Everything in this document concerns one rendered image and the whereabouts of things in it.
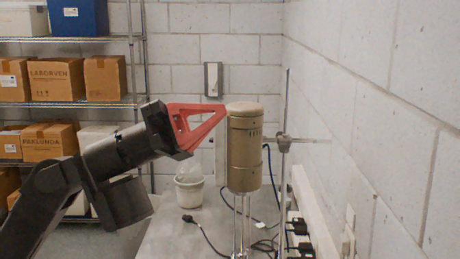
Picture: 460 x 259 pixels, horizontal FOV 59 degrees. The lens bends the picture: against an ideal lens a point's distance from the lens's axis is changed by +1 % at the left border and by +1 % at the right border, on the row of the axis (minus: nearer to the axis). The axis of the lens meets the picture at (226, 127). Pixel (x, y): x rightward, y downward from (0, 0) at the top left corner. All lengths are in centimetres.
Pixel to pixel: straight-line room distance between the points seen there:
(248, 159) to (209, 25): 210
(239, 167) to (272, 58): 208
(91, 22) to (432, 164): 244
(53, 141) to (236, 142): 216
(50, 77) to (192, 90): 99
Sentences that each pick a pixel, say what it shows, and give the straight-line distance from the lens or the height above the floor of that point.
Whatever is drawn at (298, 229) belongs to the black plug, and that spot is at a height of 81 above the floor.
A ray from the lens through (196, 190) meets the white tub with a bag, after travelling 178.
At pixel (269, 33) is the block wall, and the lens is 304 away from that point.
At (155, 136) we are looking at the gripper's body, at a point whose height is 145.
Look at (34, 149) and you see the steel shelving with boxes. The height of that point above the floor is 66.
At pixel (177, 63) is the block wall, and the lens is 309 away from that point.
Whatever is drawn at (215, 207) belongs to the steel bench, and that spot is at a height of 75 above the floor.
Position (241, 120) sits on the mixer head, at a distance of 99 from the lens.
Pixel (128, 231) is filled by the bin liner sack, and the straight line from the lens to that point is 253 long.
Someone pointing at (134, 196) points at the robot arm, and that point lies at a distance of 57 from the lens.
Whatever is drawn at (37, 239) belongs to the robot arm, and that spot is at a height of 130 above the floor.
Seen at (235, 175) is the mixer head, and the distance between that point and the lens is 105.
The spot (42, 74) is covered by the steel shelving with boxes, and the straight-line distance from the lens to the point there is 302.
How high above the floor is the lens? 160
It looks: 16 degrees down
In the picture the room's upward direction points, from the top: straight up
